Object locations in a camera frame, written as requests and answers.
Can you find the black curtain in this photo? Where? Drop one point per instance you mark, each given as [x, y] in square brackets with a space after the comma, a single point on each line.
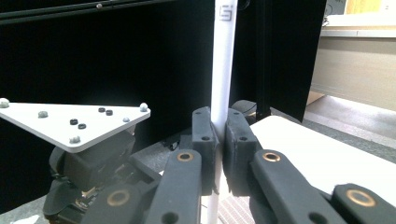
[93, 62]

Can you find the dark metal rail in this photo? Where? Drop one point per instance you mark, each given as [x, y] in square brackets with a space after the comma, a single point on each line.
[99, 6]

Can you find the grey round floor base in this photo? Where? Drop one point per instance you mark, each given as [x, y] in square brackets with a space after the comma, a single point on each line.
[244, 107]

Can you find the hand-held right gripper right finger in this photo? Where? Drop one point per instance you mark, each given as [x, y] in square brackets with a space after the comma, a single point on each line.
[241, 143]

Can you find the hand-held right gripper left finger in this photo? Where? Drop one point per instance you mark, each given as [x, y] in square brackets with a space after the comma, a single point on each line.
[204, 133]

